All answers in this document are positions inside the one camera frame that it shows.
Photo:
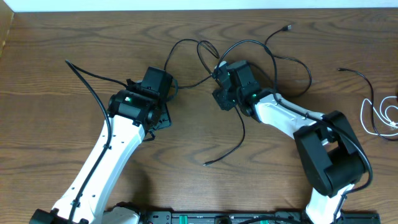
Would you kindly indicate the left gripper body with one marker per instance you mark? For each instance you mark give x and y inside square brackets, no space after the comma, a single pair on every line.
[165,119]

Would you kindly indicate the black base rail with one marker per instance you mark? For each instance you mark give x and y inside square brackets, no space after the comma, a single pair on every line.
[233,217]

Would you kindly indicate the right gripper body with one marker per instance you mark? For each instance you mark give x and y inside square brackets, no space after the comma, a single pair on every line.
[226,99]

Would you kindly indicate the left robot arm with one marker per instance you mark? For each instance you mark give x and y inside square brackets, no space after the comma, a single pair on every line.
[133,112]

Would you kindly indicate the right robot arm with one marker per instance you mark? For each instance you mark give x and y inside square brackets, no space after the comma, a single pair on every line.
[330,153]

